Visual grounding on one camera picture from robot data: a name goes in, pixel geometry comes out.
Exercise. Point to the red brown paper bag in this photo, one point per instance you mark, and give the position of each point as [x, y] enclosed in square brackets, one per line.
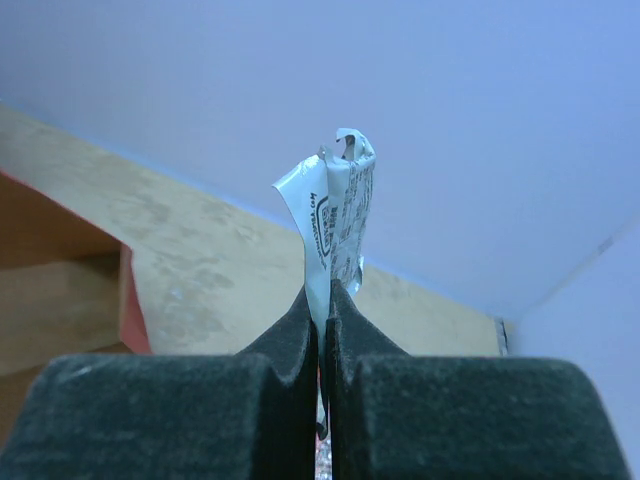
[66, 287]

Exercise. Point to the aluminium frame rail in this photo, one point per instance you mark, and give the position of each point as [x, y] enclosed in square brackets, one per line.
[503, 333]

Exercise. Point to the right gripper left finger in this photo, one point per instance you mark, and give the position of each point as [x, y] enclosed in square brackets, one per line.
[251, 415]

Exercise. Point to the white printed candy wrapper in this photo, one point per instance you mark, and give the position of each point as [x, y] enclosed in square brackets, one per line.
[329, 198]

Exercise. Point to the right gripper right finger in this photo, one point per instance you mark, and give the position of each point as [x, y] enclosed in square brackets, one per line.
[398, 416]

